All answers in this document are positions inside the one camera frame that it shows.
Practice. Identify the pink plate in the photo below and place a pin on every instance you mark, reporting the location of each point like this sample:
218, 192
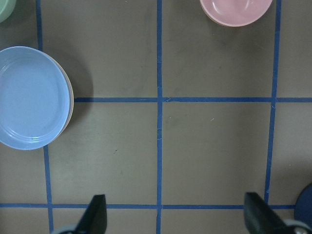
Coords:
71, 97

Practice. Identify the blue plate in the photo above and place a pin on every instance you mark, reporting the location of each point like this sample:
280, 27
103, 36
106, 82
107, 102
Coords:
34, 98

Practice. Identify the blue saucepan with lid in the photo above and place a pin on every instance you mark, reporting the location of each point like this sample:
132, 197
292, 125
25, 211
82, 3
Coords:
303, 206

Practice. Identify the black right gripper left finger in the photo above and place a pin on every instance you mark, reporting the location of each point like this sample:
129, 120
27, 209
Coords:
94, 219

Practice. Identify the green bowl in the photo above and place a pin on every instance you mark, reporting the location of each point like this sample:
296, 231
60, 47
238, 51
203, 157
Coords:
6, 9

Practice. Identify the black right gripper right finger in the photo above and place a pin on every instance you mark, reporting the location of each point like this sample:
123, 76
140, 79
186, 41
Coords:
259, 218

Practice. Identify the pink bowl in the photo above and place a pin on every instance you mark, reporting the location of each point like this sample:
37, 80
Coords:
235, 13

